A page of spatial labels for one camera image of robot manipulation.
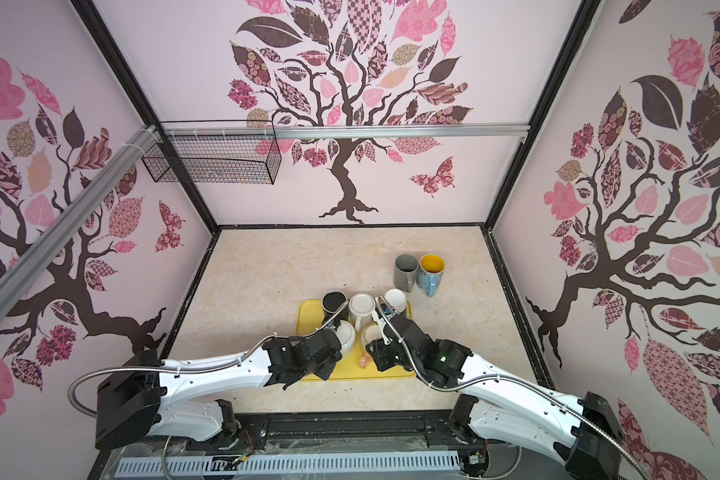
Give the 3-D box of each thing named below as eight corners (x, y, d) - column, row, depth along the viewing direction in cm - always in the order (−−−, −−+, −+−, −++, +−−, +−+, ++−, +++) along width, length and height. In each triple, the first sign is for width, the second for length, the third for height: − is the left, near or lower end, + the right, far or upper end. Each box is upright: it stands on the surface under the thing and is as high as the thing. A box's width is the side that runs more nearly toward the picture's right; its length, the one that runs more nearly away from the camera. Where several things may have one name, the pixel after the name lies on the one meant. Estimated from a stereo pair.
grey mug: (394, 298, 100) (396, 281, 93) (392, 271, 108) (394, 254, 100) (417, 298, 100) (421, 281, 93) (414, 271, 108) (417, 254, 100)
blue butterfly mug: (417, 300, 100) (422, 283, 92) (414, 271, 108) (417, 253, 100) (443, 300, 100) (449, 283, 92) (437, 271, 108) (443, 253, 100)
